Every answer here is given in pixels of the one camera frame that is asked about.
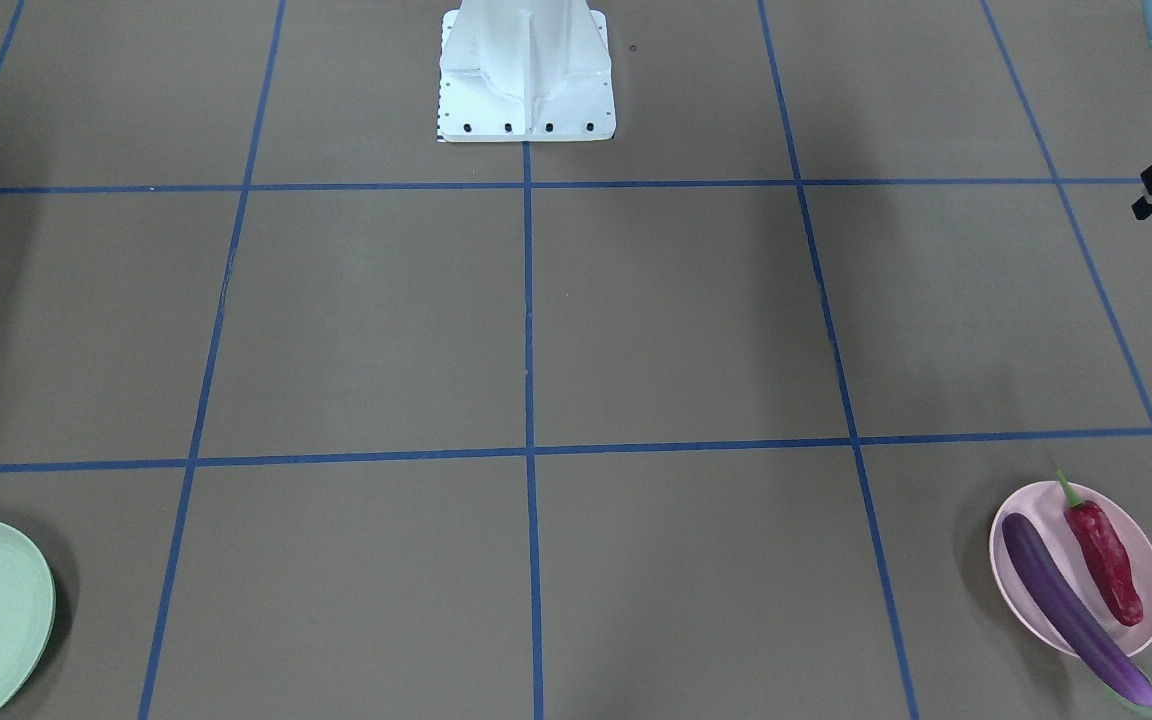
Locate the red chili pepper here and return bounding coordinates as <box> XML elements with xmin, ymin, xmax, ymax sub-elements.
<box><xmin>1056</xmin><ymin>470</ymin><xmax>1144</xmax><ymax>626</ymax></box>

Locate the purple eggplant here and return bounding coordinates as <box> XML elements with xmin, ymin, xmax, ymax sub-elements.
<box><xmin>1001</xmin><ymin>511</ymin><xmax>1152</xmax><ymax>719</ymax></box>

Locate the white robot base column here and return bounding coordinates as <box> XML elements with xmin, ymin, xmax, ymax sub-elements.
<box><xmin>435</xmin><ymin>1</ymin><xmax>617</xmax><ymax>143</ymax></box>

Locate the pink plastic plate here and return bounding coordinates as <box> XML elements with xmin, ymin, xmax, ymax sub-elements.
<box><xmin>990</xmin><ymin>482</ymin><xmax>1152</xmax><ymax>658</ymax></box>

